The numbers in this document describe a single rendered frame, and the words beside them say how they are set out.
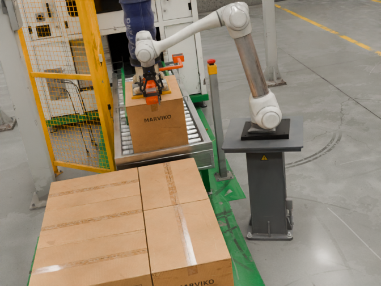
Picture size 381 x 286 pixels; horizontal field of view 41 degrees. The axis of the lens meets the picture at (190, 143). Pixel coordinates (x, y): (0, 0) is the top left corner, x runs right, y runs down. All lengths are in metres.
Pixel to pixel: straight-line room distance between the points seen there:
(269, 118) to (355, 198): 1.31
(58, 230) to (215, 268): 0.98
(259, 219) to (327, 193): 0.77
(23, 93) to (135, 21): 1.15
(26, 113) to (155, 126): 1.17
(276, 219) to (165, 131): 0.98
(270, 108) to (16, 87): 2.09
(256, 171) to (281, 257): 0.58
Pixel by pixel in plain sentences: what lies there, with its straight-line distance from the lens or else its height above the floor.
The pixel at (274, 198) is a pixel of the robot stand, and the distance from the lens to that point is 3.46.
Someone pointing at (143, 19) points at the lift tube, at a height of 1.48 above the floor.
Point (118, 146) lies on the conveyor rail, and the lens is 3.83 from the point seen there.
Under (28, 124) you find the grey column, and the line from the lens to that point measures 4.31.
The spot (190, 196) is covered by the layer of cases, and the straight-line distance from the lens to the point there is 3.10.
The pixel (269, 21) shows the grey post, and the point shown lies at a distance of 6.48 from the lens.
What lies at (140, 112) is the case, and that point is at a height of 0.89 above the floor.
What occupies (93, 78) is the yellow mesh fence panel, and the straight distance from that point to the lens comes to 4.20.
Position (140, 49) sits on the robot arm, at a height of 1.44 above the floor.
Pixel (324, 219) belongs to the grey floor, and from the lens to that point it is 3.81.
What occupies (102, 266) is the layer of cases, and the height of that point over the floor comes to 0.54.
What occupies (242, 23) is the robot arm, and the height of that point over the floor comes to 1.52.
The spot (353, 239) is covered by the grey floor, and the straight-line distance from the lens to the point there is 3.62.
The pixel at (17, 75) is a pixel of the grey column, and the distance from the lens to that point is 4.19.
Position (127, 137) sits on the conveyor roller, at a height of 0.55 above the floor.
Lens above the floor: 2.08
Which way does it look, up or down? 24 degrees down
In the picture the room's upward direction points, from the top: 8 degrees counter-clockwise
